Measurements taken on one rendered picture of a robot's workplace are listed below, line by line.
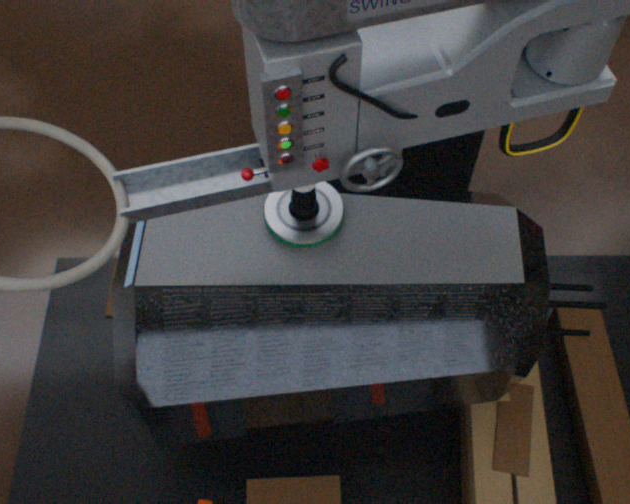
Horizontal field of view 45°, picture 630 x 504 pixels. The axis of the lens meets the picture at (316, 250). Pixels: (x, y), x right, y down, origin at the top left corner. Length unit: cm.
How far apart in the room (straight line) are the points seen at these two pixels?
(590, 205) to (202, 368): 191
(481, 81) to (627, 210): 178
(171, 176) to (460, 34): 76
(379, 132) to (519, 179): 170
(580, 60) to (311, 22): 70
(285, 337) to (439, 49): 85
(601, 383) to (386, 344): 102
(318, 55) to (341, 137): 26
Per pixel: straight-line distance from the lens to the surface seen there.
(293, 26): 142
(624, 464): 277
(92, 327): 299
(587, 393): 281
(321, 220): 203
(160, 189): 188
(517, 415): 257
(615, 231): 334
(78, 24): 408
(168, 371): 211
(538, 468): 254
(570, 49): 184
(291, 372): 207
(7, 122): 196
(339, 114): 162
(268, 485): 255
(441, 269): 204
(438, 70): 167
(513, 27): 166
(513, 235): 214
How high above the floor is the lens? 260
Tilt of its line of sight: 58 degrees down
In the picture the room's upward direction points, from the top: straight up
